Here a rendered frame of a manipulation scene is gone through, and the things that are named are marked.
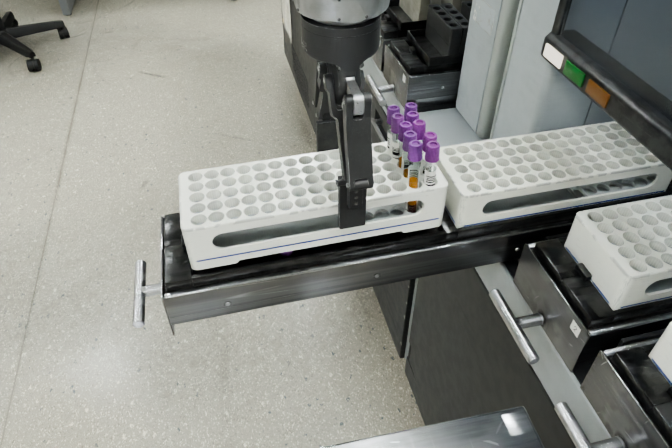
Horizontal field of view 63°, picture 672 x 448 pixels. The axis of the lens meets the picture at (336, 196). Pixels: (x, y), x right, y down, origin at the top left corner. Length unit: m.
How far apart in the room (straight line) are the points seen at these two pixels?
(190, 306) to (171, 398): 0.88
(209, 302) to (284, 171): 0.17
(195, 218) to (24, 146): 1.95
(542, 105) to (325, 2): 0.41
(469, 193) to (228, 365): 1.02
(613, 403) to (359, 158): 0.35
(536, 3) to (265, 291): 0.50
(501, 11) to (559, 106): 0.17
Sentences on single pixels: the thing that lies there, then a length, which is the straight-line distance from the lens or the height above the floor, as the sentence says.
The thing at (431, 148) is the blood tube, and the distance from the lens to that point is 0.59.
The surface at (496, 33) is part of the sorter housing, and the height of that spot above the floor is 0.93.
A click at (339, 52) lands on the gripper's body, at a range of 0.51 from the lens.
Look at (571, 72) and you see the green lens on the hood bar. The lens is 0.69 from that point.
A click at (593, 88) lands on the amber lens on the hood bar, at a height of 0.98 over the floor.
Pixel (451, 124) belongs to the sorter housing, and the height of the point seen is 0.73.
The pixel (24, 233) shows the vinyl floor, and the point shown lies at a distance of 2.09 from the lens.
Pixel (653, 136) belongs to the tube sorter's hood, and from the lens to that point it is 0.60.
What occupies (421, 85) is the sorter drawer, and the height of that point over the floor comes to 0.79.
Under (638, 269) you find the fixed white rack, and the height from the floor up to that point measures 0.85.
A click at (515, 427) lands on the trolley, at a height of 0.82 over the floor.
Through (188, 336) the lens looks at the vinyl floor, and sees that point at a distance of 1.61.
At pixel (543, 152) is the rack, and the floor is 0.86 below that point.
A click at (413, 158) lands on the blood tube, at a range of 0.60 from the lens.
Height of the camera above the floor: 1.28
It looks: 41 degrees down
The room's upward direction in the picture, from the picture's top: straight up
